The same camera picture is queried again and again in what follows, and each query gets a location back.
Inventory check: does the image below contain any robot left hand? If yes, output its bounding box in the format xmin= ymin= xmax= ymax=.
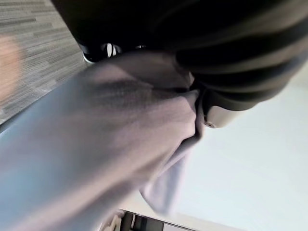
xmin=51 ymin=0 xmax=308 ymax=129

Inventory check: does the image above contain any dark bed frame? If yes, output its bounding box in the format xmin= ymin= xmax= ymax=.
xmin=107 ymin=208 xmax=218 ymax=231

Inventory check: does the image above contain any white bed sheet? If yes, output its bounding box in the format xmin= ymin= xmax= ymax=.
xmin=120 ymin=80 xmax=308 ymax=231

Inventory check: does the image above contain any grey lavender bed cloth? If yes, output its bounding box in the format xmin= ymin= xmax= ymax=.
xmin=0 ymin=50 xmax=206 ymax=231

